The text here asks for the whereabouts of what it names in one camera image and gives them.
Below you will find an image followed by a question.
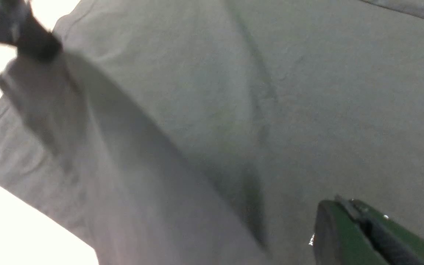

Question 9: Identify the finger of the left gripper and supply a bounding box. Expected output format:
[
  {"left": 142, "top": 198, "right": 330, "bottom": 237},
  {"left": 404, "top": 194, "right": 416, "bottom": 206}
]
[{"left": 0, "top": 0, "right": 62, "bottom": 61}]

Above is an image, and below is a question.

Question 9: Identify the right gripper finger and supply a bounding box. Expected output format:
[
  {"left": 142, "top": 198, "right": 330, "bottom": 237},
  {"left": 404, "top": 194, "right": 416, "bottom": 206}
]
[{"left": 313, "top": 196, "right": 424, "bottom": 265}]

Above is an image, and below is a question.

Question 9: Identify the gray long-sleeve top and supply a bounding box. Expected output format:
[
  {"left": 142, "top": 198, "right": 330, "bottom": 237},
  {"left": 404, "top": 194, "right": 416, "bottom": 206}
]
[{"left": 0, "top": 0, "right": 424, "bottom": 265}]

